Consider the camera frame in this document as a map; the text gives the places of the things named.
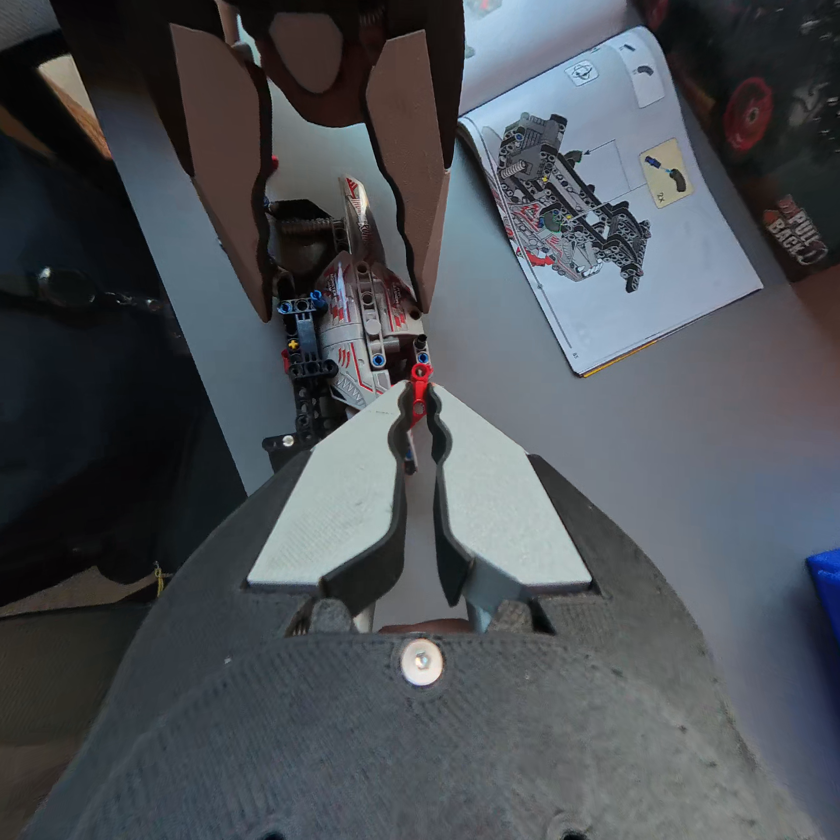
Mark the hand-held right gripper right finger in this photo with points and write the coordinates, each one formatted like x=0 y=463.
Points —
x=512 y=512

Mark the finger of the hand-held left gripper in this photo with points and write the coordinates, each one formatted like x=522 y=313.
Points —
x=417 y=144
x=220 y=144

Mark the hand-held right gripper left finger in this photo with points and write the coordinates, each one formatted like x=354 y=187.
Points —
x=328 y=499

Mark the red lego beam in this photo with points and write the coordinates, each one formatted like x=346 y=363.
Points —
x=418 y=394

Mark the grey partly built lego vehicle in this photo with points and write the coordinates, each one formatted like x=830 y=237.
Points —
x=348 y=308

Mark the lego instruction booklet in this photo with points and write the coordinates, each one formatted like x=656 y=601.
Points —
x=656 y=289

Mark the black lego set box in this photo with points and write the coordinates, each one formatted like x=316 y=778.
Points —
x=754 y=111

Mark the blue object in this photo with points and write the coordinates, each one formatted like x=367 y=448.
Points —
x=825 y=597

